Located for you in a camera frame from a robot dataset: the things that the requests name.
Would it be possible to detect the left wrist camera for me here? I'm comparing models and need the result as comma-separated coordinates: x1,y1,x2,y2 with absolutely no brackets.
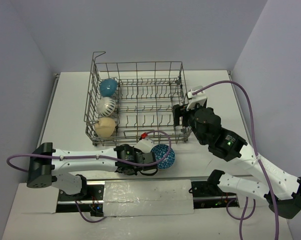
134,132,155,153

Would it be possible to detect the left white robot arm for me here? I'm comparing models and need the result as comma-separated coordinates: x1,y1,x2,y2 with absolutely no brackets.
26,142,158,200

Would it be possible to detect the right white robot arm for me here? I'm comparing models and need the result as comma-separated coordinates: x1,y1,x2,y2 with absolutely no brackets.
172,104,301,219

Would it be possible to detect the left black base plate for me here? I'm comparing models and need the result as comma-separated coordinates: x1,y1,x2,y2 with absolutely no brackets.
55,183,105,217

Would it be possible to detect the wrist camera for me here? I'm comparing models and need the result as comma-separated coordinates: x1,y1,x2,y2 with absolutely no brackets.
186,85,207,111
134,132,155,153

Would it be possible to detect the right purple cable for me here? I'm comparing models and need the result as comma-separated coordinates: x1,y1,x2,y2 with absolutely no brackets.
194,80,280,240

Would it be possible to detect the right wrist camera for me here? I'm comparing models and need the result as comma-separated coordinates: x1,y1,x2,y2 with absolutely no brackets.
186,85,207,111

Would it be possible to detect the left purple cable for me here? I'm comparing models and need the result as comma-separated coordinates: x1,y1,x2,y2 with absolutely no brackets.
6,129,172,223

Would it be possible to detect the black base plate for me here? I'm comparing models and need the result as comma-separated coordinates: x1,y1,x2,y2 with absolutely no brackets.
55,183,105,217
188,180,239,209

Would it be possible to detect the yellow bowl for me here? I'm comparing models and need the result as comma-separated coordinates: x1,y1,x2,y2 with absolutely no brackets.
94,117,116,138

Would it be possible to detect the plain blue bowl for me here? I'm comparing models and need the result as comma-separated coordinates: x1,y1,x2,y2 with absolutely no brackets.
99,78,118,97

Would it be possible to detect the grey wire dish rack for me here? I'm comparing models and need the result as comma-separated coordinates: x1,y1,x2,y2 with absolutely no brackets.
83,51,191,146

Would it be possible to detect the blue patterned bowl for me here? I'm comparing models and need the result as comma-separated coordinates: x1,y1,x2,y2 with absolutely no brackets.
150,144,177,171

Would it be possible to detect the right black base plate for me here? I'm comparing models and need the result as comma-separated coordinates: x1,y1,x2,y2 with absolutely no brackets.
188,180,239,209

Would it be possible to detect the purple cable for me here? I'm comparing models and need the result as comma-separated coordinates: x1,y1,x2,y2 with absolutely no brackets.
6,129,172,223
194,80,280,240

